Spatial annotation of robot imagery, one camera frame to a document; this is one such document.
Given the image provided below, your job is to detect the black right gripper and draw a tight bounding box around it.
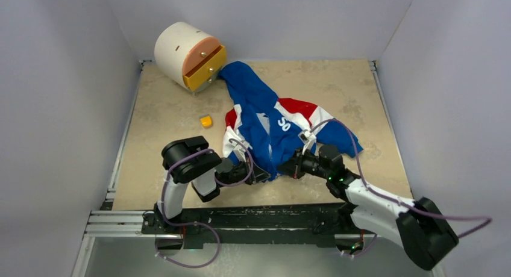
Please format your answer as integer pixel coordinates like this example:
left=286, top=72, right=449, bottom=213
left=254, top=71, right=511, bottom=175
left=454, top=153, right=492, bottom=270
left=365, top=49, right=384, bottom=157
left=277, top=146, right=331, bottom=180

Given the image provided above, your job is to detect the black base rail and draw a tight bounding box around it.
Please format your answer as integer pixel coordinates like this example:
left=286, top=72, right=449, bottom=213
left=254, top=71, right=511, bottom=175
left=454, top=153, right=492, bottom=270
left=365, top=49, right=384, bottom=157
left=141, top=202, right=373, bottom=250

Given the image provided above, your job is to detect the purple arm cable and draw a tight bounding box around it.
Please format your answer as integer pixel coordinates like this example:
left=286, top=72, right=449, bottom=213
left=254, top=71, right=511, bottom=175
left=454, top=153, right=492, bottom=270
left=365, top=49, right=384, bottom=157
left=154, top=138, right=255, bottom=269
left=309, top=118, right=492, bottom=260

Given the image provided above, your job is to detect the small yellow grey block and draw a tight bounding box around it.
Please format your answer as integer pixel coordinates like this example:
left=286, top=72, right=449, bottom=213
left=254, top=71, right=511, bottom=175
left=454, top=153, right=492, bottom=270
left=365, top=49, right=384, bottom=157
left=199, top=114, right=213, bottom=128

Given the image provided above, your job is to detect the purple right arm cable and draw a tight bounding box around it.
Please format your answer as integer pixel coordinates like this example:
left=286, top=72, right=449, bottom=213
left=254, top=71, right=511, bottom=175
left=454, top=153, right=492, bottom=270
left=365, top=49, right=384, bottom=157
left=309, top=118, right=492, bottom=260

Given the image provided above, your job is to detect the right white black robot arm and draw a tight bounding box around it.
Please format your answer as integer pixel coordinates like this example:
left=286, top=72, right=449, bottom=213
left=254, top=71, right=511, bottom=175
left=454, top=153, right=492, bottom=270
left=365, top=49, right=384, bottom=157
left=277, top=145, right=459, bottom=270

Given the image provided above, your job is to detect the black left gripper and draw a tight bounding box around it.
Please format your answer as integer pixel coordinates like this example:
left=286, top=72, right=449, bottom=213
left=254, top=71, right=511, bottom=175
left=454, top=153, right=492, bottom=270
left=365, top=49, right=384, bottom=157
left=219, top=156, right=271, bottom=188

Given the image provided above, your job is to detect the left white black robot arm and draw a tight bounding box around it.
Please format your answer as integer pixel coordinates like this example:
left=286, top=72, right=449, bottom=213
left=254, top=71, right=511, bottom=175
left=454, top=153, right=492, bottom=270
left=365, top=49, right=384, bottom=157
left=154, top=136, right=271, bottom=234

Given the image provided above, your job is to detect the round white drawer cabinet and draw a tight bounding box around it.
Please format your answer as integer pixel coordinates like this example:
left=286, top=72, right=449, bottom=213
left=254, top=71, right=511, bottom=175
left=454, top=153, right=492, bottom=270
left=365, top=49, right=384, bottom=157
left=154, top=22, right=227, bottom=95

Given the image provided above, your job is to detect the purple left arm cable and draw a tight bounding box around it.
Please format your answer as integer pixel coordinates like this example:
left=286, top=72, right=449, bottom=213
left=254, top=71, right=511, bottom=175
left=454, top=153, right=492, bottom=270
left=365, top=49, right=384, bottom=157
left=154, top=138, right=255, bottom=269

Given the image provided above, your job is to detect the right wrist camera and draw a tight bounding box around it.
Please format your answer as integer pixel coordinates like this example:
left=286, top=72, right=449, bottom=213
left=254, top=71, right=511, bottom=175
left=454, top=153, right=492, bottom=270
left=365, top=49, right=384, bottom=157
left=298, top=129, right=317, bottom=155

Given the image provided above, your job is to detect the blue white red jacket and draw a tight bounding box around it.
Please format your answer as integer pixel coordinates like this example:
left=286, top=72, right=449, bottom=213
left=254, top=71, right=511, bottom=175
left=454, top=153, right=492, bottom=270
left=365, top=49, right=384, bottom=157
left=218, top=61, right=363, bottom=179

